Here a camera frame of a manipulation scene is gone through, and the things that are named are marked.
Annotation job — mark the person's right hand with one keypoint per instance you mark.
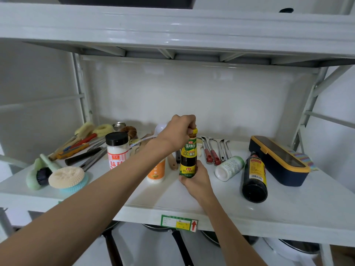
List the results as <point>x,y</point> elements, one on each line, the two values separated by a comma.
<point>198,184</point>

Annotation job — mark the person's left hand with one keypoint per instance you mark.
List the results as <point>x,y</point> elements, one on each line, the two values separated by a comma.
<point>173,134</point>

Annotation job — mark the person's right thumb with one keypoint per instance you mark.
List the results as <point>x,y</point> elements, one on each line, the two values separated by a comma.
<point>185,180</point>

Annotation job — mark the person's left fingers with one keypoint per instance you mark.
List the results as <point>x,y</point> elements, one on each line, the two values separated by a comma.
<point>188,121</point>

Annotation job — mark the green label soy sauce bottle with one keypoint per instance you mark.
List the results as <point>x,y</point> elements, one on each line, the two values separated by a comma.
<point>188,157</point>

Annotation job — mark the person's left forearm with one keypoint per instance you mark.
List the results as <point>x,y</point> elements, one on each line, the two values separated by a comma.
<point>83,210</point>

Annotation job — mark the person's right forearm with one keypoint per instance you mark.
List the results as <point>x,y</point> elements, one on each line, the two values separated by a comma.
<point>230,235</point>

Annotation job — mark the wooden spatula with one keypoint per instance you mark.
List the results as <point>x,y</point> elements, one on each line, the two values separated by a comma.
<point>172,162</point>

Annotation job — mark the white bottle orange label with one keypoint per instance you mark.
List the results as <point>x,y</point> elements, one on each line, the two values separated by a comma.
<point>157,173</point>

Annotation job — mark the white plastic ladle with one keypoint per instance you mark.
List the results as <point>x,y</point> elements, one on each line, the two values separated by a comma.
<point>159,129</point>

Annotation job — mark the green yellow shelf label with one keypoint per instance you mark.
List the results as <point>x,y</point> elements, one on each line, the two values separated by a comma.
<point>179,223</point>

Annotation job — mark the silver metal utensil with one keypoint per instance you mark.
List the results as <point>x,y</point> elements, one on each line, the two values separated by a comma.
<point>228,149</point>
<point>221,150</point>

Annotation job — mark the white plastic bottle green print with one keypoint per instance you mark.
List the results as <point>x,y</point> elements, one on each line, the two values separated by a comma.
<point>228,168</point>

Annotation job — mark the brown fibre scrubber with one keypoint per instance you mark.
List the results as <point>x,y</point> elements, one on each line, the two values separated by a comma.
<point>129,131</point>

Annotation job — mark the dark metal pan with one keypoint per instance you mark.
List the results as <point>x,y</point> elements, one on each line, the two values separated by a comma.
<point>216,238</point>

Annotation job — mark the dark sauce bottle yellow label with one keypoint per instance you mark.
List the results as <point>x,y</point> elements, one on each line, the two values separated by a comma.
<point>254,180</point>

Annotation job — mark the small metal strainer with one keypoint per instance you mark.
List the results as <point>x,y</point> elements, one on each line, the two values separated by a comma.
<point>119,126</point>

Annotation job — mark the white seasoning jar black lid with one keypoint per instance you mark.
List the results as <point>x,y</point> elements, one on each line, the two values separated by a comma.
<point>118,150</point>

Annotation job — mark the metal tongs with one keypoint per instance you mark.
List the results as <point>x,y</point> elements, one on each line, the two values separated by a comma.
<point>93,160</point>

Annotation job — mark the navy box yellow rim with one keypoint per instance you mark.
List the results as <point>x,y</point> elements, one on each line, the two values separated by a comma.
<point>280,162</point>

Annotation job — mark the white metal shelving rack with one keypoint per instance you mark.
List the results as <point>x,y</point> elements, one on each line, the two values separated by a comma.
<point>227,33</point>

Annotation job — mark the yellow loofah brush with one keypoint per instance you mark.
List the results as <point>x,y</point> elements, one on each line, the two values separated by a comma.
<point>83,130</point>

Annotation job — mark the round beige teal scrubber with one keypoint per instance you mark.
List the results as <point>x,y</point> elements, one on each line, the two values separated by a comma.
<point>66,178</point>

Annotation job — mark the striped colourful cloth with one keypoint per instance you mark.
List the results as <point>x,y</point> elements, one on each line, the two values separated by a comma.
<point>305,159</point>

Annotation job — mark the white pot with lid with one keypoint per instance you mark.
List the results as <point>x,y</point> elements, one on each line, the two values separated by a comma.
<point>294,250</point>

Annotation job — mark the dark tray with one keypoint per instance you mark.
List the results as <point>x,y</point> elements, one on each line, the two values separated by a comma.
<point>124,2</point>

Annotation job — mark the green dish brush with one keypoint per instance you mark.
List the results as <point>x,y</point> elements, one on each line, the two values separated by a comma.
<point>37,174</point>

